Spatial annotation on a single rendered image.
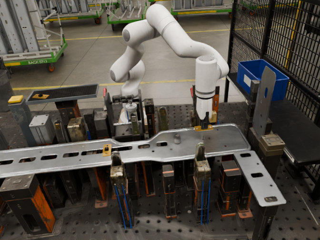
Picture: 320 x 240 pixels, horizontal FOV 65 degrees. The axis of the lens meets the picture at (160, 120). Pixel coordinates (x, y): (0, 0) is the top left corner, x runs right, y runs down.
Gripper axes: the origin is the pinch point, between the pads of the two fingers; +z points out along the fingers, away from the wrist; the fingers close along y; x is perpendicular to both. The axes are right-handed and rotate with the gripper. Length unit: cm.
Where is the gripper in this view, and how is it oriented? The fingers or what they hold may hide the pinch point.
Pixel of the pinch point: (204, 123)
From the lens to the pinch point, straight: 119.1
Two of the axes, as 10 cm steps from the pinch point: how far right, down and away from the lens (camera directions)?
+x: 9.9, -1.1, 0.5
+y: 1.0, 5.6, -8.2
